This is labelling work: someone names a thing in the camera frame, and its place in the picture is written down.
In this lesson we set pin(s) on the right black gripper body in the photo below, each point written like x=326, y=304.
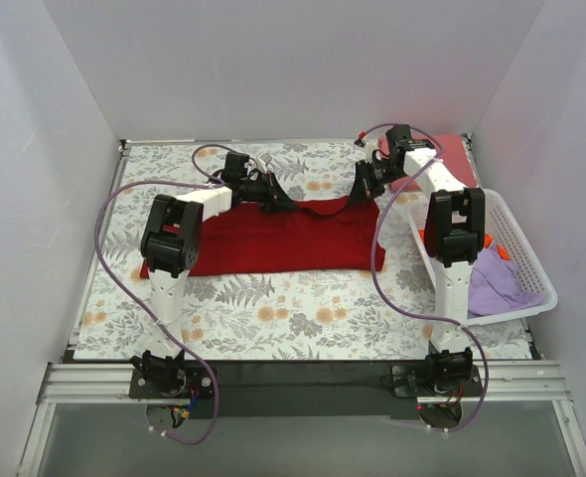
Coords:
x=365, y=180

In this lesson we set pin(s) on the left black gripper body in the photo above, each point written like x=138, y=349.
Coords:
x=271, y=190

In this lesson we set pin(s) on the dark red t shirt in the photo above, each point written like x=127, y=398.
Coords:
x=321, y=235

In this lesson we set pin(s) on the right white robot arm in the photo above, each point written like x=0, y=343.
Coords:
x=454, y=234

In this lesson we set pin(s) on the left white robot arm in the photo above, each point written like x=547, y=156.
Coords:
x=171, y=248

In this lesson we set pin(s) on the folded pink t shirt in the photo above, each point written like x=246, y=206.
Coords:
x=454, y=157

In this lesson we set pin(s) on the orange garment in basket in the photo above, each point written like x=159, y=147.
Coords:
x=490, y=243

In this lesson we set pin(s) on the floral patterned table cloth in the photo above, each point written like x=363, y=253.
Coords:
x=330, y=315

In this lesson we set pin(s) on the lavender t shirt in basket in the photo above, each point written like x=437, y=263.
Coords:
x=494, y=287

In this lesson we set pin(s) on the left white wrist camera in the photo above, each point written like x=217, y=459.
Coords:
x=262, y=162

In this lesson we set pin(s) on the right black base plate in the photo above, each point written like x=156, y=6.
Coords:
x=410, y=380

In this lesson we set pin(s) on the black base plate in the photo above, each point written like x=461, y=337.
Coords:
x=410, y=380
x=186, y=383

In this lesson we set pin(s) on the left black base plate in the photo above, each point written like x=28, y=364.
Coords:
x=186, y=383

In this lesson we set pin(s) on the aluminium frame rail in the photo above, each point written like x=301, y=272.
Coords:
x=304, y=419

